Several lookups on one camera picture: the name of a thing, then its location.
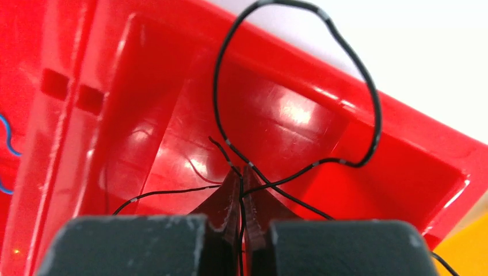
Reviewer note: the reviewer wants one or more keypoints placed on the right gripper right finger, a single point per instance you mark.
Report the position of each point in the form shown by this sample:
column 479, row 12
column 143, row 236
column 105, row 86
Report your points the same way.
column 261, row 210

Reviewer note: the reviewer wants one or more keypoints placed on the red double bin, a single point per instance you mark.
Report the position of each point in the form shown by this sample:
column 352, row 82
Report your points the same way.
column 127, row 115

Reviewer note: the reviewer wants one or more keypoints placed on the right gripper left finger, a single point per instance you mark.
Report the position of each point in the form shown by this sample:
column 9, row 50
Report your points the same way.
column 219, row 255

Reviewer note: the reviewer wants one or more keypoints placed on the yellow bin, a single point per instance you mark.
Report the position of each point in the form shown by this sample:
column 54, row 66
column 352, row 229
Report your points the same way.
column 466, row 251

